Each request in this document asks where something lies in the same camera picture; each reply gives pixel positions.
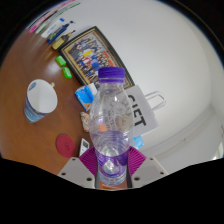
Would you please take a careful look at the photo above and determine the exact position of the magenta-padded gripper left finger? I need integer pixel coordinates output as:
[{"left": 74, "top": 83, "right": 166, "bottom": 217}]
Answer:
[{"left": 57, "top": 146, "right": 98, "bottom": 190}]

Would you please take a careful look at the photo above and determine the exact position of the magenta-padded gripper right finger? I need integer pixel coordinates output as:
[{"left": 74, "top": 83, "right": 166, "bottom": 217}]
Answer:
[{"left": 126, "top": 146, "right": 169, "bottom": 189}]

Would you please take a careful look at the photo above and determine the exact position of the clear purple-capped water bottle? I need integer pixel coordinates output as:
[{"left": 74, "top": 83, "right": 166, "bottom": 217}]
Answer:
[{"left": 88, "top": 66, "right": 135, "bottom": 190}]

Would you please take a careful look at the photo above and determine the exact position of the flat round red coaster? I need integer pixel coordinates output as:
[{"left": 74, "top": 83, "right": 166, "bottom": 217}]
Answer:
[{"left": 55, "top": 133, "right": 77, "bottom": 159}]

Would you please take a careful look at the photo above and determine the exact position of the white paper gift bag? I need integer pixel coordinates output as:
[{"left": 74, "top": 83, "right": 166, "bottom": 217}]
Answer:
[{"left": 125, "top": 84, "right": 167, "bottom": 138}]

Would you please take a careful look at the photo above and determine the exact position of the blue tissue pack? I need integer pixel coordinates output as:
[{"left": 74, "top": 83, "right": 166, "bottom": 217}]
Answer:
[{"left": 74, "top": 83, "right": 98, "bottom": 112}]

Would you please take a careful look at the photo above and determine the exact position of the small green packet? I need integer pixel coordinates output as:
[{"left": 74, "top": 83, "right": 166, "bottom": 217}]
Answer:
[
  {"left": 54, "top": 55, "right": 67, "bottom": 67},
  {"left": 61, "top": 66, "right": 73, "bottom": 80}
]

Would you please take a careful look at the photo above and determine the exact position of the black-framed group photo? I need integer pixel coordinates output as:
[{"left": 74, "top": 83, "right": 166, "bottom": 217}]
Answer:
[{"left": 59, "top": 25, "right": 136, "bottom": 90}]

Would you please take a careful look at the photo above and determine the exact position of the amber pump bottle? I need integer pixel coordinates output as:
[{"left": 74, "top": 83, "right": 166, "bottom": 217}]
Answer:
[{"left": 51, "top": 29, "right": 77, "bottom": 51}]

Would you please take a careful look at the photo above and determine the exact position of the white blue-capped bottle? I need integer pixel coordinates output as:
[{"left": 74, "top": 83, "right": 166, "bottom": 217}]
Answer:
[{"left": 40, "top": 17, "right": 66, "bottom": 39}]

